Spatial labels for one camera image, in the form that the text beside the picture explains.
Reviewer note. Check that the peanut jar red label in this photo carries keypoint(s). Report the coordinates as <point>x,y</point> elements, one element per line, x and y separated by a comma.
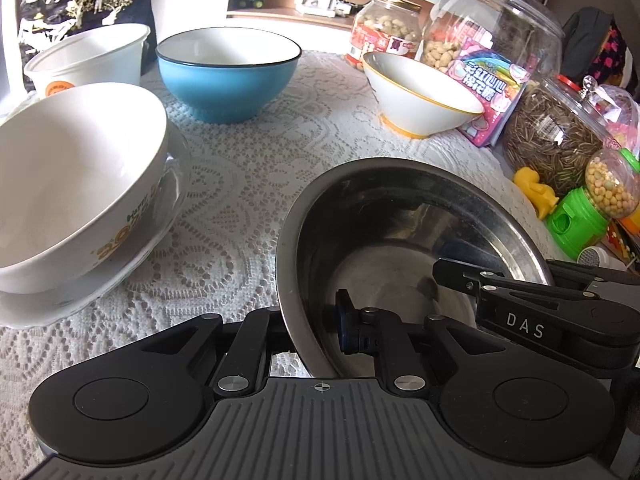
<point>385,30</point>

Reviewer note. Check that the white toy microphone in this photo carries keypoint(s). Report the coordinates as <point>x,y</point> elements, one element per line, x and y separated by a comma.
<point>597,258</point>

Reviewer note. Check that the white floral bowl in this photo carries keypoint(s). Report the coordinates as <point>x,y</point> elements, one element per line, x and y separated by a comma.
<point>172,180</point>

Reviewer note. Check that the white plastic tub orange label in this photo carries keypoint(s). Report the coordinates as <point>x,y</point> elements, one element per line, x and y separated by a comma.
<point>100,55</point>

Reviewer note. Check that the green gumball dispenser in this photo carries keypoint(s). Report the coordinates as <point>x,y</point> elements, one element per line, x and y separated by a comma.
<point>575,220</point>

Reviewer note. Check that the dark hanging jacket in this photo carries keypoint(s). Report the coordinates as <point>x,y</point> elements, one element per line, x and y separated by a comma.
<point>585,40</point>

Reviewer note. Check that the pink plastic bag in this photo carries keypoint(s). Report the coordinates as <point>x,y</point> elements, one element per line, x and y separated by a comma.
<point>620,110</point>

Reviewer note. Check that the large white printed bowl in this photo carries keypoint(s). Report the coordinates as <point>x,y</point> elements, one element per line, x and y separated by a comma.
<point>65,180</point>

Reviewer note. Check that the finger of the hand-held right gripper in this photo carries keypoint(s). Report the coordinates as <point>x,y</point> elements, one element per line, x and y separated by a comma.
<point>600,275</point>
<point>460,277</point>

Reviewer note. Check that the white bowl yellow rim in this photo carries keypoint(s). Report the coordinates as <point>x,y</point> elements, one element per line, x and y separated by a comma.
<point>415,95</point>

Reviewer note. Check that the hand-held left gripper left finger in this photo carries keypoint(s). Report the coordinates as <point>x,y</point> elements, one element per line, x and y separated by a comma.
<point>250,340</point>

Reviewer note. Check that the blue bowl black rim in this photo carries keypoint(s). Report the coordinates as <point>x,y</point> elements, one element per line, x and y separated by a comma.
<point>225,90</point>

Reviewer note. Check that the yellow toy duck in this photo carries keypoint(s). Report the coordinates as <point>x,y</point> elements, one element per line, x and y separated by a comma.
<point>535,190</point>

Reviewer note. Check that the colourful flat packet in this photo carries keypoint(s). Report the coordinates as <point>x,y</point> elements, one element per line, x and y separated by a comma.
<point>622,235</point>

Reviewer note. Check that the stainless steel bowl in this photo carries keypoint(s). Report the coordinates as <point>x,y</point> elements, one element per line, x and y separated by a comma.
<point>400,220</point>

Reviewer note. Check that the pink candy packet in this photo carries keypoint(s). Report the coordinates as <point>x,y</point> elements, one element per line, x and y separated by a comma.
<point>492,90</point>

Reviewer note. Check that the large clear lidded jar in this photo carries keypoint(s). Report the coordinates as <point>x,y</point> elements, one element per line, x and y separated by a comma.
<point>490,15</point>

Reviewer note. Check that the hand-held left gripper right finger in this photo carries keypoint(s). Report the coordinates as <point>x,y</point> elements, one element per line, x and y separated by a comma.
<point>345,322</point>

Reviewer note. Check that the black printed snack bag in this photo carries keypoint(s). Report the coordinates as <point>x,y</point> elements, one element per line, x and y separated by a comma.
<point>75,0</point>

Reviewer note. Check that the clear jar of sunflower seeds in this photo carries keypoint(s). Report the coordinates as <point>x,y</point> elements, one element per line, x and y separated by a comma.
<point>550,140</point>

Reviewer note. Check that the white lace tablecloth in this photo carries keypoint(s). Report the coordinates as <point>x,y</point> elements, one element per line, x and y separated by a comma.
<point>240,170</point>

